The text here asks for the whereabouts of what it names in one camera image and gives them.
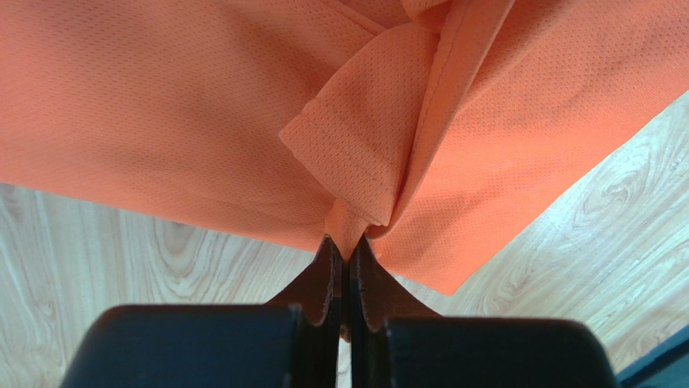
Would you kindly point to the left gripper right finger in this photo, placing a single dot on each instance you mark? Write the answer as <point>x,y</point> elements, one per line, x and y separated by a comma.
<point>378,304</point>

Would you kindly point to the orange t shirt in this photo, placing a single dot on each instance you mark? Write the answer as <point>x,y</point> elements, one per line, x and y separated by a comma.
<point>440,129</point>

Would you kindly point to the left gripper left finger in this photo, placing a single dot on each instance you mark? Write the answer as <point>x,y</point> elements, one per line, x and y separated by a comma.
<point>315,296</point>

